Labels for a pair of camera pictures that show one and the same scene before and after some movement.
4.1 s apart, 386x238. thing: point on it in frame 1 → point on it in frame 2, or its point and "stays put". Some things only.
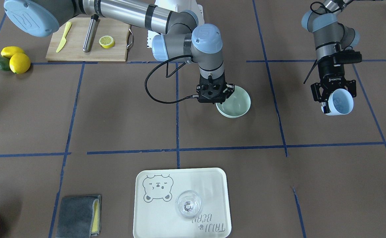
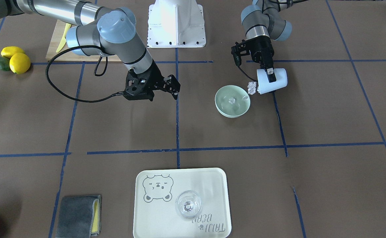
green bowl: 237,105 stays put
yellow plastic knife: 64,40 stays put
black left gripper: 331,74 → 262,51
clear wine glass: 188,204 stays put
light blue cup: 341,102 → 281,75
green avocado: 1,62 stays put
